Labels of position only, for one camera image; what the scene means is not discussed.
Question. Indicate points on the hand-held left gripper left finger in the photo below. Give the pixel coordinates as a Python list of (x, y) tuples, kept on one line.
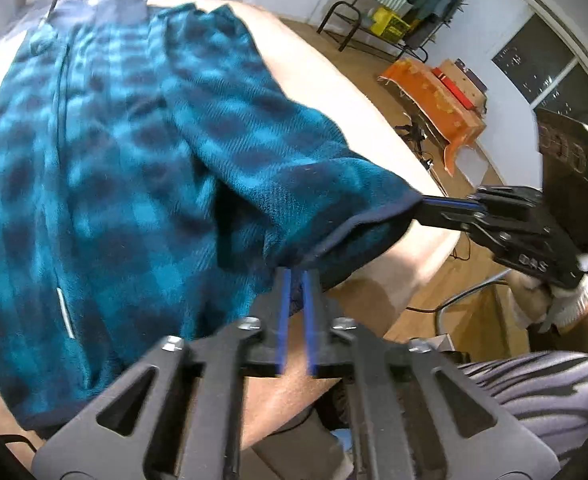
[(284, 310)]

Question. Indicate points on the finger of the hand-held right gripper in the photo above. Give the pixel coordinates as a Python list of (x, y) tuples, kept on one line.
[(449, 214), (504, 197)]

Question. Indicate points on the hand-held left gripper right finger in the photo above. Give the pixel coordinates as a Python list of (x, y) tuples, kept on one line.
[(310, 320)]

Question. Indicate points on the teal plaid fleece jacket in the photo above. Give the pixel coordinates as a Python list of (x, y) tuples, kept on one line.
[(124, 160)]

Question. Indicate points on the black metal clothes rack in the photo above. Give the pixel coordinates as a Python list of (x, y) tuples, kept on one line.
[(345, 4)]

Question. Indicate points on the person's right hand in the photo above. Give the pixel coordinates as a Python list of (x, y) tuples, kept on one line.
[(566, 305)]

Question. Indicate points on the cardboard box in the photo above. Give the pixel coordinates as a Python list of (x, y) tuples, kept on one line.
[(466, 91)]

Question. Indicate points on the red flat box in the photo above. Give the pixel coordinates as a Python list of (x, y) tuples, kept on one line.
[(454, 91)]

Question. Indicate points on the orange cloth covered box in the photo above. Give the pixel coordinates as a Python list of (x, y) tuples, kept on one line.
[(434, 95)]

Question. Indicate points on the dark window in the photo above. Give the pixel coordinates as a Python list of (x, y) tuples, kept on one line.
[(534, 60)]

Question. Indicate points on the striped grey trousers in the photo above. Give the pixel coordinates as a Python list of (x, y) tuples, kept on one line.
[(539, 390)]

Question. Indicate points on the yellow crate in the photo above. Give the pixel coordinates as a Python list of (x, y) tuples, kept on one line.
[(389, 25)]

